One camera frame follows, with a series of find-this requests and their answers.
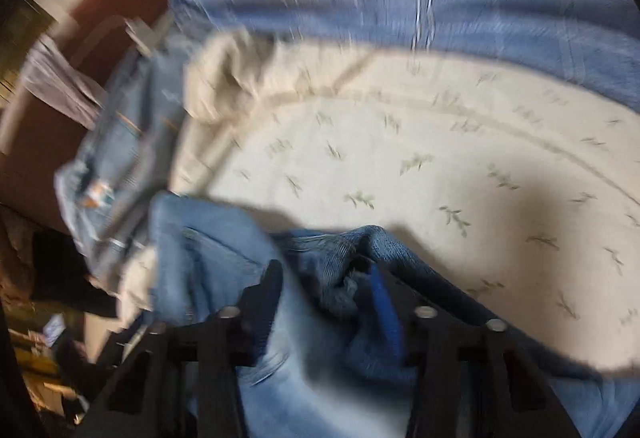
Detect dark cloth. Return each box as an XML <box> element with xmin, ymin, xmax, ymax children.
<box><xmin>27</xmin><ymin>228</ymin><xmax>121</xmax><ymax>319</ymax></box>

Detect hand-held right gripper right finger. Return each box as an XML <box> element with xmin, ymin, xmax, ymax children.
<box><xmin>367</xmin><ymin>263</ymin><xmax>583</xmax><ymax>438</ymax></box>

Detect white charger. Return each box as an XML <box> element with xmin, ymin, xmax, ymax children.
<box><xmin>124</xmin><ymin>16</ymin><xmax>161</xmax><ymax>55</ymax></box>

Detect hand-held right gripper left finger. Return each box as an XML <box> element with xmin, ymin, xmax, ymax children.
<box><xmin>75</xmin><ymin>259</ymin><xmax>285</xmax><ymax>438</ymax></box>

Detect blue cloth with orange patch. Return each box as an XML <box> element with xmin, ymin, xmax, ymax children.
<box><xmin>54</xmin><ymin>38</ymin><xmax>193</xmax><ymax>291</ymax></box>

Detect light blue denim pants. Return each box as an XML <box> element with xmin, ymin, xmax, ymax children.
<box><xmin>120</xmin><ymin>192</ymin><xmax>640</xmax><ymax>438</ymax></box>

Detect cream leaf print bed sheet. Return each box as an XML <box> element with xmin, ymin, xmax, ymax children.
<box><xmin>167</xmin><ymin>31</ymin><xmax>640</xmax><ymax>374</ymax></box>

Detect grey cloth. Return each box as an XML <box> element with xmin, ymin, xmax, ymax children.
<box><xmin>22</xmin><ymin>36</ymin><xmax>108</xmax><ymax>129</ymax></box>

